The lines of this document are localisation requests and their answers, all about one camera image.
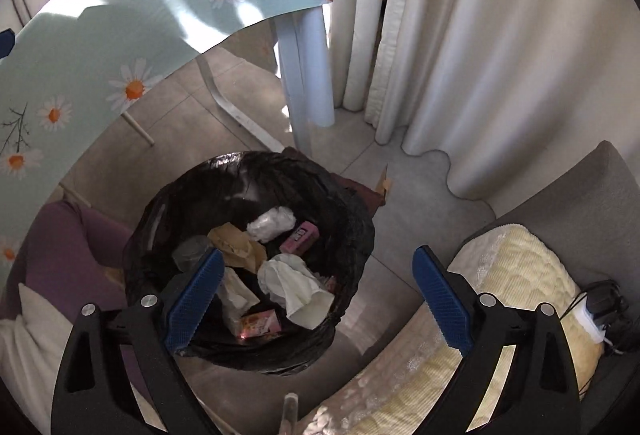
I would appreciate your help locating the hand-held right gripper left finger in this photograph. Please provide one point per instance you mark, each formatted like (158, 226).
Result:
(192, 300)

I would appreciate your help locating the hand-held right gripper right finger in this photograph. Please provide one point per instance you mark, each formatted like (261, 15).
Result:
(442, 300)

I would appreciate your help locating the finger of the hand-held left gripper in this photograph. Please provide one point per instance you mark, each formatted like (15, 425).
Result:
(5, 44)

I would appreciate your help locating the brown paper bag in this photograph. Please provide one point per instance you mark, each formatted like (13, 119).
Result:
(235, 242)

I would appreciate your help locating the pink red snack wrapper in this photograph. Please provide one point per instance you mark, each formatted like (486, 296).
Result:
(262, 322)

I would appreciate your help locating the large white tissue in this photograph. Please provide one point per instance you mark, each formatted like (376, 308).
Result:
(295, 287)

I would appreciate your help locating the black bagged waste bin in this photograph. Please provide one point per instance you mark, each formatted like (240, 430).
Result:
(200, 195)

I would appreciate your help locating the small white tissue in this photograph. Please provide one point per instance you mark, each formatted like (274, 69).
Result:
(272, 222)

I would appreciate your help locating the pink snack box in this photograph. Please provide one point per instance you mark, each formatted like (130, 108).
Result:
(300, 239)

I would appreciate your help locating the cream quilted blanket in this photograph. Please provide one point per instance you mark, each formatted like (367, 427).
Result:
(525, 265)

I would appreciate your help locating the brown cardboard scrap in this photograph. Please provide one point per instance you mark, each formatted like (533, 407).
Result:
(384, 185)

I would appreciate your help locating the purple cushion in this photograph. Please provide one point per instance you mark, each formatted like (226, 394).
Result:
(65, 255)

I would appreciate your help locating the white power strip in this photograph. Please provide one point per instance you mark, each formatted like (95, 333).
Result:
(590, 321)

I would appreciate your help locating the wooden furniture leg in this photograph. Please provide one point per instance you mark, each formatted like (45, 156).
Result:
(137, 127)

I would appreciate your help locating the white cloth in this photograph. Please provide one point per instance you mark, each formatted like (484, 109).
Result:
(30, 340)

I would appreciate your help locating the white curved furniture leg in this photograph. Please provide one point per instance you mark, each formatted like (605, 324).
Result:
(225, 102)

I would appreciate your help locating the white table leg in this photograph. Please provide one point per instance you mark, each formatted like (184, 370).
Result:
(305, 80)

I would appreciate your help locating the white curtain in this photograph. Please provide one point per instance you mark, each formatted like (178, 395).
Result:
(500, 40)

